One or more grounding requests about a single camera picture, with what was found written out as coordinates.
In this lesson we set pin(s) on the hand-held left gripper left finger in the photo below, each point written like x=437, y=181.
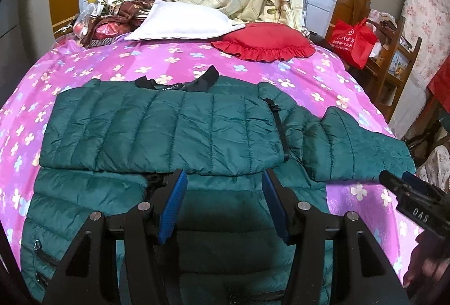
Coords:
x=172, y=206

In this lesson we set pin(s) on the person's right hand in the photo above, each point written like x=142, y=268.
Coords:
x=427, y=262

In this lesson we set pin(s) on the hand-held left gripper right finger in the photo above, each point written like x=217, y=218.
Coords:
x=276, y=206

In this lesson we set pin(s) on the wooden shelf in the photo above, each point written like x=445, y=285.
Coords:
x=383, y=80

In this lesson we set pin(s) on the green puffer jacket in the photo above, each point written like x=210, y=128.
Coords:
x=158, y=129

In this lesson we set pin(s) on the pile of plastic bags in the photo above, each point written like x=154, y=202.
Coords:
x=88, y=23

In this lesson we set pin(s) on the pink floral bed sheet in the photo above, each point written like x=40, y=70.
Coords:
x=158, y=58

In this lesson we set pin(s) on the red ruffled pillow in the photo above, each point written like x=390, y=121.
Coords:
x=267, y=39

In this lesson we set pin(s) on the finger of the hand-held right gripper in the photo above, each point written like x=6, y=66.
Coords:
x=393, y=182
x=418, y=182

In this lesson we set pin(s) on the pink floral cloth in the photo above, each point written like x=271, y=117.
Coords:
x=429, y=9

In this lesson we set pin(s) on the red shopping bag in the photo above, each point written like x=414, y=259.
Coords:
x=353, y=44

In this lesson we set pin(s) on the white pillow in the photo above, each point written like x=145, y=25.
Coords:
x=168, y=22

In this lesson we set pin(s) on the grey refrigerator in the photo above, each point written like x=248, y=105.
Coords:
x=24, y=27

